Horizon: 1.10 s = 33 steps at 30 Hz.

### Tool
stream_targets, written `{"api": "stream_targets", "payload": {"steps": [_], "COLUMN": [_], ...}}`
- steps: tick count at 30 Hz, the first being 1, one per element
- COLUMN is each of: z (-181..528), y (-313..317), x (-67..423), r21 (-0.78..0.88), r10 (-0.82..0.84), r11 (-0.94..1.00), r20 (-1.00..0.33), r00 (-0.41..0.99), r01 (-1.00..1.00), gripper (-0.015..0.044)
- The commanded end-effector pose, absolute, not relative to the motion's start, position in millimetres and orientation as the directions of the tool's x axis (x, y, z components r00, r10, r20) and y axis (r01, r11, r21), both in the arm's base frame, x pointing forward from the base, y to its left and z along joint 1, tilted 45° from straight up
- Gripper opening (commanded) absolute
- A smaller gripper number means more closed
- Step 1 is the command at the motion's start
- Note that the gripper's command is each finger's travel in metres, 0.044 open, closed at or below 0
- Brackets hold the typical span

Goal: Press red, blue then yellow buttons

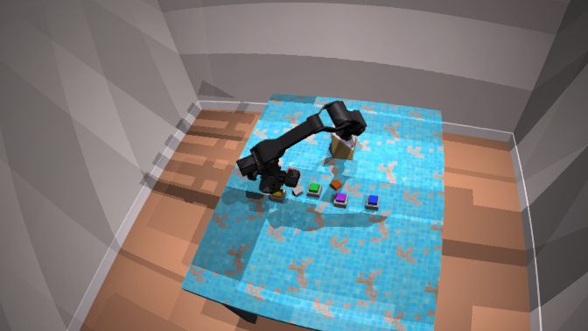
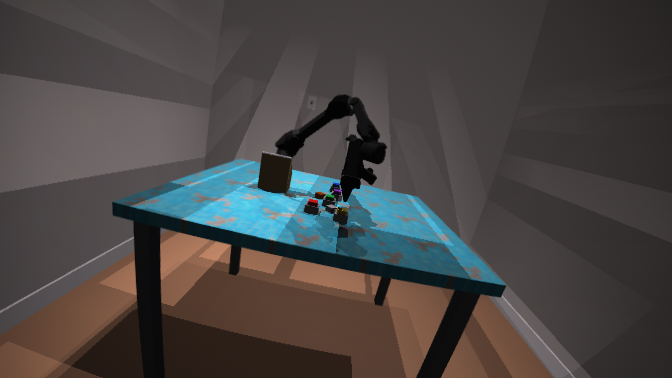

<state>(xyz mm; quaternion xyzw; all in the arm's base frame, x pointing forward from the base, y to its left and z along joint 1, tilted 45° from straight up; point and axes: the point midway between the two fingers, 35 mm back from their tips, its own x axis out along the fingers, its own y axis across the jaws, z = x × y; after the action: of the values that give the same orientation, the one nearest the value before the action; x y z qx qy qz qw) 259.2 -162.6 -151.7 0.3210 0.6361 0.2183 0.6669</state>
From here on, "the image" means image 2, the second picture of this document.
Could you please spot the green button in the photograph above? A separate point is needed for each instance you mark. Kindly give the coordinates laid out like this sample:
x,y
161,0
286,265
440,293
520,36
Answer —
x,y
329,200

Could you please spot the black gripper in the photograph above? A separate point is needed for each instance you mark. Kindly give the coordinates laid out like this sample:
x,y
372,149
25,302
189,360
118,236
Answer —
x,y
349,179

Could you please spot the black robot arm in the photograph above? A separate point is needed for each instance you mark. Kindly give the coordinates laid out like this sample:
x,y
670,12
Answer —
x,y
340,106

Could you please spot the red button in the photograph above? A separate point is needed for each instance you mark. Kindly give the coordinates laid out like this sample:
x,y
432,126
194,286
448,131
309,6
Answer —
x,y
312,206

